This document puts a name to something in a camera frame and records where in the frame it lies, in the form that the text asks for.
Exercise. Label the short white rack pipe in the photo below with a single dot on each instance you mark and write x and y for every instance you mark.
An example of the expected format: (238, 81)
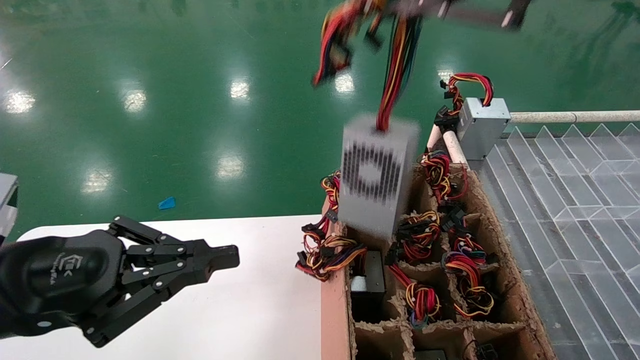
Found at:
(454, 147)
(433, 139)

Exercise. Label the blue scrap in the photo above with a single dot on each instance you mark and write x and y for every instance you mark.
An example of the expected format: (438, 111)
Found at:
(167, 203)

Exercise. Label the grey rack with clear dividers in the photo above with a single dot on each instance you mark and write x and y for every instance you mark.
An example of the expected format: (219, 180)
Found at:
(575, 200)

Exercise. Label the long white rack pipe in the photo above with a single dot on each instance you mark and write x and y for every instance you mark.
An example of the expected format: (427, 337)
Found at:
(575, 117)

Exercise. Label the black power supply white label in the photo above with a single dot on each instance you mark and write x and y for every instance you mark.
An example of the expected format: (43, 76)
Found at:
(372, 272)

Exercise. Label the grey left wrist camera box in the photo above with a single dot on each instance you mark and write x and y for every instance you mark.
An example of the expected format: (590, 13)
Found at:
(6, 200)

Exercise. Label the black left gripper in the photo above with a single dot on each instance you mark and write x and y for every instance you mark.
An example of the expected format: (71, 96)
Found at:
(50, 280)

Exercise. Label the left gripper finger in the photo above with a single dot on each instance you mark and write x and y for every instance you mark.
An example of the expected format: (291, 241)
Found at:
(215, 251)

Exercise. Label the brown cardboard box with dividers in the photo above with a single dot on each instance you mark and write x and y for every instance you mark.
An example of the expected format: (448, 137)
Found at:
(334, 320)

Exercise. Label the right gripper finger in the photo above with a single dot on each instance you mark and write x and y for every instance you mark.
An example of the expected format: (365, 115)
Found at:
(475, 16)

